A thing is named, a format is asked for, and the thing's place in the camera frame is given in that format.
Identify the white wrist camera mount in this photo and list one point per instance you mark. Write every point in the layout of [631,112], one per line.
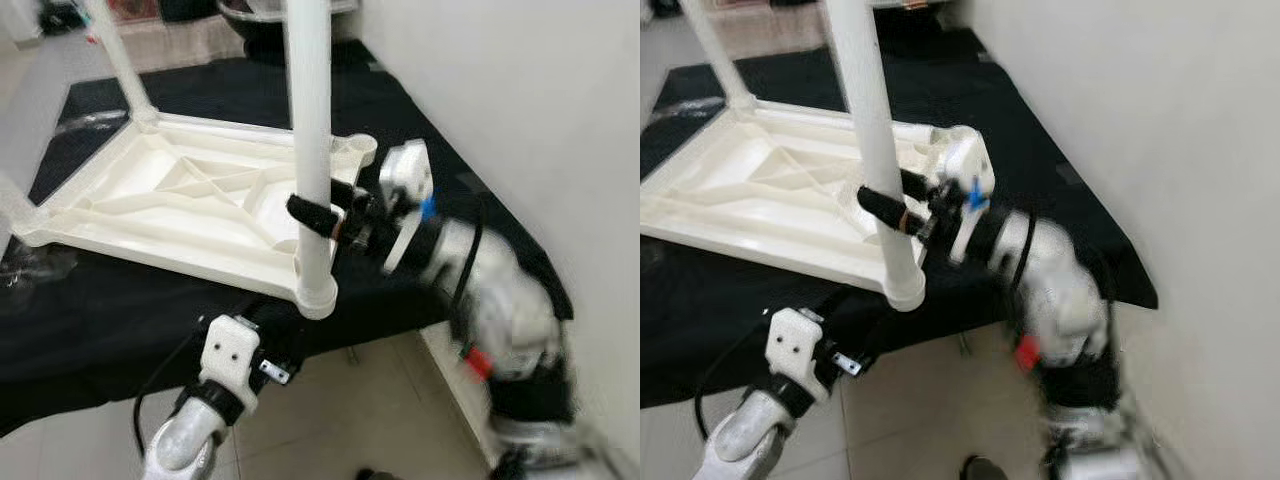
[795,345]
[968,160]
[230,355]
[408,175]

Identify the black green floor device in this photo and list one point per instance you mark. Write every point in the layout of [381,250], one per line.
[62,15]

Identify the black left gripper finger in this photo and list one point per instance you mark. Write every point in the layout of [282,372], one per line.
[832,302]
[252,310]
[295,350]

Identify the silver robot right leg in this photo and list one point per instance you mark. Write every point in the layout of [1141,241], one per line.
[983,468]
[378,475]

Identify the white plastic table top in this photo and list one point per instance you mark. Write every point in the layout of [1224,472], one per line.
[120,205]
[720,195]

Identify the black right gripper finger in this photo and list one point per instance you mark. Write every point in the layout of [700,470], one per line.
[883,207]
[917,184]
[312,215]
[348,195]

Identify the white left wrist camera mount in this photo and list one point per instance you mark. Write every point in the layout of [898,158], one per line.
[230,355]
[795,345]

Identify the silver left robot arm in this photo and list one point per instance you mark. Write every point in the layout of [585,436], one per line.
[750,440]
[190,440]

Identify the yellow rubber band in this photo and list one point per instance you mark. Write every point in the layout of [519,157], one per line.
[906,222]
[339,232]

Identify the black table cloth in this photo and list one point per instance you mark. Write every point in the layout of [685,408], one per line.
[100,330]
[720,330]

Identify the black wok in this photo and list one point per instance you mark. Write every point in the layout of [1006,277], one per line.
[265,12]
[920,6]

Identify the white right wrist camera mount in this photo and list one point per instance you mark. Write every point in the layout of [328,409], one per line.
[408,175]
[968,160]

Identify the beige stone ledge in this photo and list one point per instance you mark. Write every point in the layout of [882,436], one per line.
[180,40]
[780,30]

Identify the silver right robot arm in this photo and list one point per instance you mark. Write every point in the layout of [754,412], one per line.
[1060,290]
[500,300]

